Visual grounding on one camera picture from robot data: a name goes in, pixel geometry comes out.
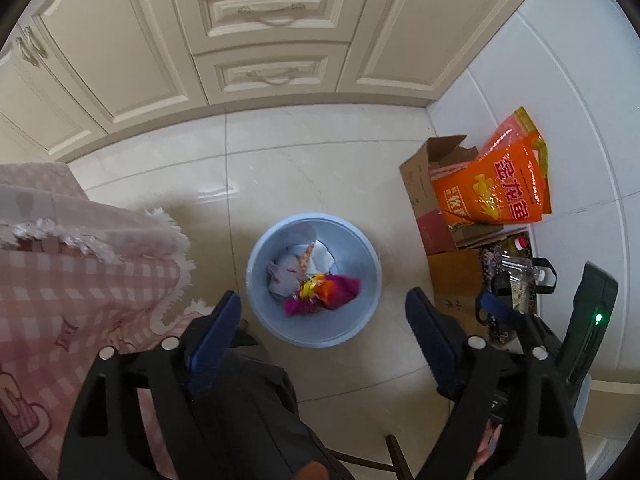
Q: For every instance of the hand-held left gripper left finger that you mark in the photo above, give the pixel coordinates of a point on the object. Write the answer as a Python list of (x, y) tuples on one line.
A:
[(212, 340)]

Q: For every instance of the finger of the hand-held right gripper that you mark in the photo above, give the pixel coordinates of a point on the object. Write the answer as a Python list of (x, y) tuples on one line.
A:
[(495, 309)]

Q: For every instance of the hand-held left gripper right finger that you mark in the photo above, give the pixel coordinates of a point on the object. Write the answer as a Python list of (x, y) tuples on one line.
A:
[(435, 340)]

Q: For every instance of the white plastic bag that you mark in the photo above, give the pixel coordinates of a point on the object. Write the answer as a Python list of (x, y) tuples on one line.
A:
[(284, 277)]

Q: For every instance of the purple yellow candy wrapper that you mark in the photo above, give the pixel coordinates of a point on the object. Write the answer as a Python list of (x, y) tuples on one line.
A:
[(302, 300)]

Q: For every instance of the blue plastic bin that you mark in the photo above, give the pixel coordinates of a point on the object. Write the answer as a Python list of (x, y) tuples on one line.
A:
[(350, 245)]

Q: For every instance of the person's right hand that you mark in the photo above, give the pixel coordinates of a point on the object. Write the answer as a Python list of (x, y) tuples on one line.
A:
[(487, 447)]

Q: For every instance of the person's left hand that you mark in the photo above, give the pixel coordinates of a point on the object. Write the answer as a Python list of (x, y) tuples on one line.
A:
[(312, 471)]

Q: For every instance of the dark patterned bag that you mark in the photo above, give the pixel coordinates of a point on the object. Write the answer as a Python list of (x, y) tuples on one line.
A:
[(487, 270)]

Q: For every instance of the clear cooking oil bottle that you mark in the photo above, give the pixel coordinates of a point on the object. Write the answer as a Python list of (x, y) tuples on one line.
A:
[(522, 272)]

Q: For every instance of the person's dark trouser legs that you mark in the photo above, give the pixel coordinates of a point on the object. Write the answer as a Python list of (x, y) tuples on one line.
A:
[(250, 410)]

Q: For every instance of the orange rice bag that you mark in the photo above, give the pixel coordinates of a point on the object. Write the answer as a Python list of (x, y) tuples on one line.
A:
[(500, 185)]

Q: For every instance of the wooden stool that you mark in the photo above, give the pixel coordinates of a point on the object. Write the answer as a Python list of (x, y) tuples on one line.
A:
[(395, 457)]

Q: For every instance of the cardboard box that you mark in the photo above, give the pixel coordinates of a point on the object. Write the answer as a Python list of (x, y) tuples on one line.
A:
[(417, 195)]

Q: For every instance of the pink checked tablecloth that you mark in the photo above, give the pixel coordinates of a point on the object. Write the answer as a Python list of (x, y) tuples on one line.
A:
[(75, 285)]

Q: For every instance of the cream cabinet drawer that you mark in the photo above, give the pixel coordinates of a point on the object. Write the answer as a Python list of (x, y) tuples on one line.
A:
[(272, 74), (272, 10)]

